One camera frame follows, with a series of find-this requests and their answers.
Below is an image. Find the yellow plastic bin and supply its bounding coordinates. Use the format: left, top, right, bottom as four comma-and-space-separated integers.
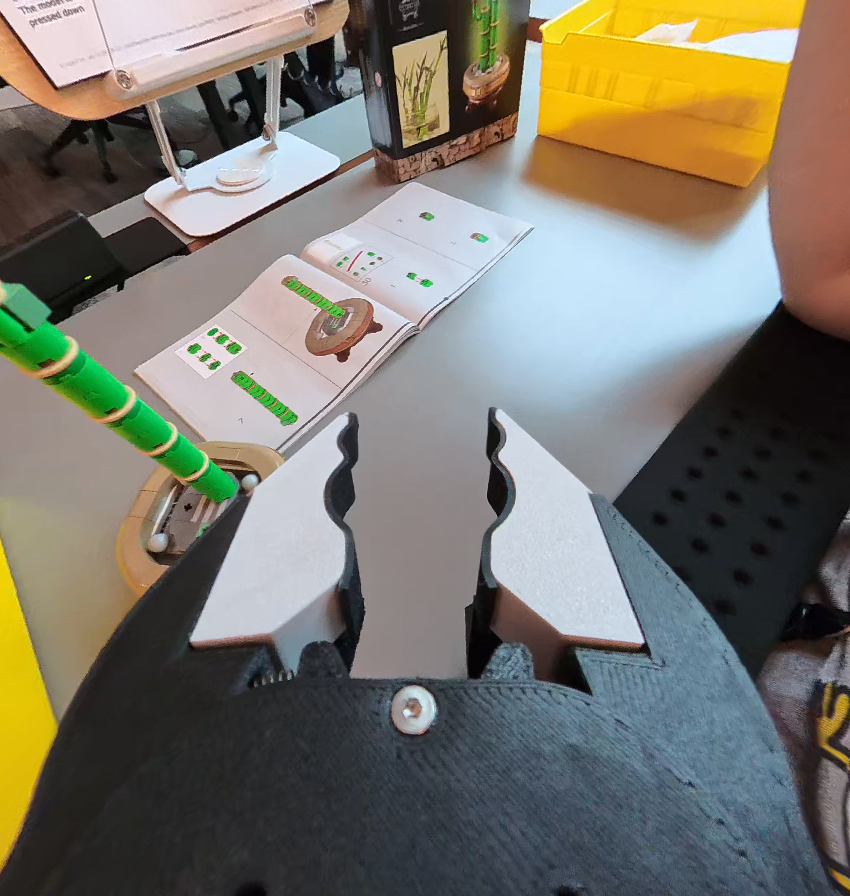
537, 0, 807, 189
0, 489, 58, 896

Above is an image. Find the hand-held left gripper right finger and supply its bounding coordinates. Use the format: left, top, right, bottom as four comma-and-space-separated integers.
465, 407, 646, 679

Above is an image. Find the person's printed grey clothing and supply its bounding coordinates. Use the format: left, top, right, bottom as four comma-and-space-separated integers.
757, 518, 850, 896

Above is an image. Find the person's right forearm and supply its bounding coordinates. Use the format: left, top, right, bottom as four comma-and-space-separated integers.
768, 0, 850, 345

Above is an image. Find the black box device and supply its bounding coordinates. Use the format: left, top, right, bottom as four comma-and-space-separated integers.
0, 210, 128, 324

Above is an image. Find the black product box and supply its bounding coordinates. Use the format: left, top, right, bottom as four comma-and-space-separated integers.
348, 0, 532, 184

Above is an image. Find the grey desk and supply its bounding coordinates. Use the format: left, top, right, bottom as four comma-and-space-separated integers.
0, 38, 783, 722

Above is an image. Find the tan brick pot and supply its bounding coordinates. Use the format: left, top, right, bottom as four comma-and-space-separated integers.
115, 441, 286, 597

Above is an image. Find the white lamp base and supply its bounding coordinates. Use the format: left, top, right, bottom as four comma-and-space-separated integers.
0, 94, 378, 365

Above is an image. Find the building instruction booklet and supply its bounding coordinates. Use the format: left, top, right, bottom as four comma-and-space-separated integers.
134, 181, 535, 452

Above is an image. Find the black office chair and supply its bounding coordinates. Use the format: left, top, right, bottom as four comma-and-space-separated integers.
40, 115, 188, 184

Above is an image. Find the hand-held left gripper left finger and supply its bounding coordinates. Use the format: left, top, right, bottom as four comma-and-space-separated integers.
189, 413, 366, 679

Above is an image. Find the green brick bamboo stalk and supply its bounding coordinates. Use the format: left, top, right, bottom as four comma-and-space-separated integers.
0, 273, 242, 504

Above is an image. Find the white plastic bag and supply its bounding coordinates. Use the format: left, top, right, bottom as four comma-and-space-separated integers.
635, 20, 800, 60

